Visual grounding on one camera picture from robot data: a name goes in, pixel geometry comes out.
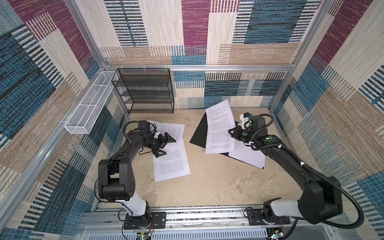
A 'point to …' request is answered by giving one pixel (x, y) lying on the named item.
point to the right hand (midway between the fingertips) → (227, 133)
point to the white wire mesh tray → (85, 115)
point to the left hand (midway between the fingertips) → (171, 143)
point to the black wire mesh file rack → (145, 90)
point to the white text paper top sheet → (172, 165)
